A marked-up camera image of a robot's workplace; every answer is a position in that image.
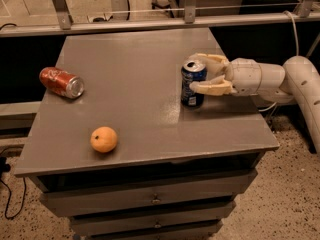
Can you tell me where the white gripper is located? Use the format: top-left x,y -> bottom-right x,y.
189,53 -> 262,96

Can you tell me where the blue pepsi can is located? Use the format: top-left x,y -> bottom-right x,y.
181,59 -> 207,107

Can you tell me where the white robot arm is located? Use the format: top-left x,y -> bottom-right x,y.
188,53 -> 320,153

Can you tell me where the red coca-cola can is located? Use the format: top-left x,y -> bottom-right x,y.
39,67 -> 84,99

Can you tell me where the grey drawer cabinet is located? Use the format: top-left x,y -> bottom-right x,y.
15,28 -> 278,240

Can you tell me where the orange fruit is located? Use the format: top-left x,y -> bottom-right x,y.
90,126 -> 118,153

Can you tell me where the white cable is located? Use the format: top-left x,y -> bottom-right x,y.
258,10 -> 301,113

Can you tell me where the grey metal rail frame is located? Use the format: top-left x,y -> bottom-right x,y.
0,0 -> 320,37

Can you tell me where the black floor cable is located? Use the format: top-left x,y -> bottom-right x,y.
0,147 -> 28,220

